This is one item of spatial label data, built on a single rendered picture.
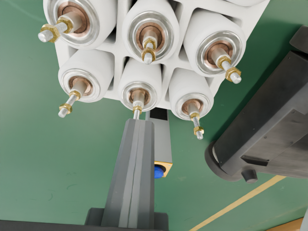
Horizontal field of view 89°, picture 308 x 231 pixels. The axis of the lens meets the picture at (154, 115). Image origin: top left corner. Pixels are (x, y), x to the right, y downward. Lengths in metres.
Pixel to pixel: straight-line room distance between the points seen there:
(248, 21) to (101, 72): 0.30
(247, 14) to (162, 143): 0.33
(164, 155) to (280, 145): 0.42
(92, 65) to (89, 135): 0.58
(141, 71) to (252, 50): 0.41
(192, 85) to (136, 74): 0.12
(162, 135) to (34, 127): 0.69
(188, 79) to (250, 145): 0.37
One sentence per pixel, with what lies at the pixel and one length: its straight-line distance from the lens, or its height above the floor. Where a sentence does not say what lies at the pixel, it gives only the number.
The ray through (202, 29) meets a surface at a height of 0.24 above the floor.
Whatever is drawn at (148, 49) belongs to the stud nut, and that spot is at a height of 0.33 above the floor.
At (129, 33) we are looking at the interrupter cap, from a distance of 0.28.
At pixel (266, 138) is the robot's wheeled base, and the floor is 0.19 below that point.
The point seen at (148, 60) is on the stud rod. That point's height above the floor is 0.34.
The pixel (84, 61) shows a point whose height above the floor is 0.24.
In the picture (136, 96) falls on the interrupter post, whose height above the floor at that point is 0.26.
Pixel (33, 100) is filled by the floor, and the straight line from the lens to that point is 0.83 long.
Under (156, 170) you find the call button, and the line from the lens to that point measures 0.41.
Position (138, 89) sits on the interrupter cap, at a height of 0.25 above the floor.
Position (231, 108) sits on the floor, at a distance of 0.75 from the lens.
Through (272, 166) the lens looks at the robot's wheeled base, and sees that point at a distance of 0.85.
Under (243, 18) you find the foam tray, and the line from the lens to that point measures 0.38.
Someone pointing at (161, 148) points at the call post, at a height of 0.27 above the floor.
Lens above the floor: 0.52
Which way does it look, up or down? 48 degrees down
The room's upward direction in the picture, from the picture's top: 178 degrees counter-clockwise
